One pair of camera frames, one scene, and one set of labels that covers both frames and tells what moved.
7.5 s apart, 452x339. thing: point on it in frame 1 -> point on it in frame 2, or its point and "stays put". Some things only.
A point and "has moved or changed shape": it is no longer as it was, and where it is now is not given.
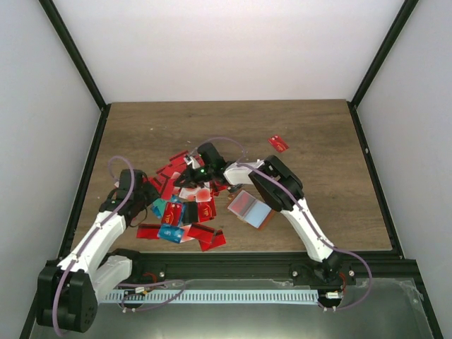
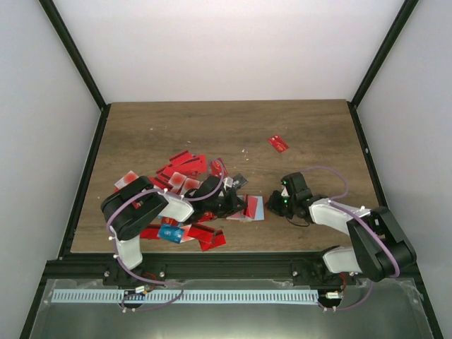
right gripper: [190, 178] -> [273, 204]
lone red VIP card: [277, 143] stays put
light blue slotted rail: [213, 296] stays put
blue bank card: [171, 233] stays put
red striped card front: [218, 239] stays put
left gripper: [153, 193] -> [234, 200]
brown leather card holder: [248, 210] has moved or changed shape
